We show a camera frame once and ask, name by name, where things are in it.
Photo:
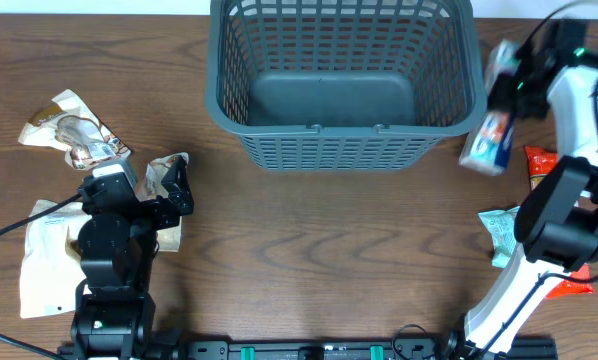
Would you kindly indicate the teal wipes packet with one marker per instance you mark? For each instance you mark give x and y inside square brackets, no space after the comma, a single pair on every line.
[500,225]

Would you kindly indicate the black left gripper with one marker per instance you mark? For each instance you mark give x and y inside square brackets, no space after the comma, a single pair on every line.
[179,198]

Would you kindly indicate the Kleenex tissue multipack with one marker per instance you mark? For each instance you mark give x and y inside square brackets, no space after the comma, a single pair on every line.
[487,147]

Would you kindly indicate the grey plastic laundry basket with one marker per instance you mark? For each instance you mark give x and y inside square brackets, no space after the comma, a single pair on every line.
[370,85]

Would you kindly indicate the white resealable pouch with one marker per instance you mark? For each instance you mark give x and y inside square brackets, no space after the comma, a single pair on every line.
[50,270]

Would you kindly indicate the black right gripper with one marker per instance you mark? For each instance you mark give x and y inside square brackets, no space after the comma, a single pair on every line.
[503,102]

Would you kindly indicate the beige snack pouch with window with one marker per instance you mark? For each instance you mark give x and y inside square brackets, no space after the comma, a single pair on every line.
[69,125]

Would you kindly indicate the black mounting rail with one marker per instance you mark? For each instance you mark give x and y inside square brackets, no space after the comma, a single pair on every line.
[524,348]

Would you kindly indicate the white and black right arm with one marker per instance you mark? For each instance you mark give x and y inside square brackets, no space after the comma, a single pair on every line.
[556,227]

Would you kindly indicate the orange spaghetti package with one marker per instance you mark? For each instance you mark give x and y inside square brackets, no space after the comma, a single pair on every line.
[540,163]

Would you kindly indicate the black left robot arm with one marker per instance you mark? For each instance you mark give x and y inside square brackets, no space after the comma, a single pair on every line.
[114,311]

